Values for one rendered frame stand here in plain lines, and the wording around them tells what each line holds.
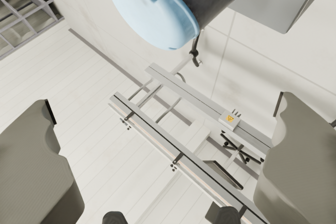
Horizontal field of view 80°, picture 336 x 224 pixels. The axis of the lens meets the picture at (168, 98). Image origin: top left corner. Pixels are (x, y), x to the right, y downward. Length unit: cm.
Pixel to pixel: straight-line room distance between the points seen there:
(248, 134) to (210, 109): 31
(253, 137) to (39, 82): 429
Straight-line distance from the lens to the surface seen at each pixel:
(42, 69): 509
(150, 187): 310
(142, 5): 23
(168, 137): 141
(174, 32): 23
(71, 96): 436
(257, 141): 148
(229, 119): 144
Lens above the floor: 114
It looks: 19 degrees down
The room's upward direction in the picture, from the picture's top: 135 degrees counter-clockwise
